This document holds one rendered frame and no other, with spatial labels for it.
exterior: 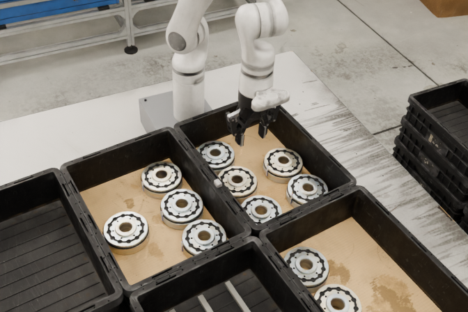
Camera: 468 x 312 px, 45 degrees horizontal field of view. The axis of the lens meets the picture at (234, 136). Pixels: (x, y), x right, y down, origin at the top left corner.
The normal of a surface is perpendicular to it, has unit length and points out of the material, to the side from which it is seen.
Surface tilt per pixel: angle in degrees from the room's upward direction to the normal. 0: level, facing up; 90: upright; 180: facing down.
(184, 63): 16
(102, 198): 0
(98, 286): 0
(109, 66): 0
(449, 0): 90
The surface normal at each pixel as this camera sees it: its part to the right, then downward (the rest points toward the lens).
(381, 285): 0.04, -0.73
